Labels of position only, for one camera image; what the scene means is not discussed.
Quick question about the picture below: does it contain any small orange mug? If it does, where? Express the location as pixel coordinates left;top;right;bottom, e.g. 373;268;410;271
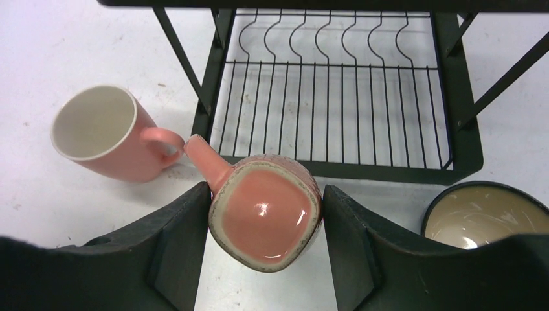
185;134;322;273

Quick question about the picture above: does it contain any brown black bowl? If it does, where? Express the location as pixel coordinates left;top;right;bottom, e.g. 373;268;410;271
421;181;548;249

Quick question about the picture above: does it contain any large pink mug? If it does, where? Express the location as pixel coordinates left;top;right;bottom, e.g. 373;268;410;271
50;85;185;183

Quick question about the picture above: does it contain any black wire dish rack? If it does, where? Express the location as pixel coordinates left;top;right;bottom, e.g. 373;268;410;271
106;1;548;185

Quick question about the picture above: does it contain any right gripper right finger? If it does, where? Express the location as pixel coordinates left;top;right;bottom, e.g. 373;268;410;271
323;185;548;310

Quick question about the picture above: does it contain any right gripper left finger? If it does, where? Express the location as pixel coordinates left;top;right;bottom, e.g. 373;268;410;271
1;182;211;310

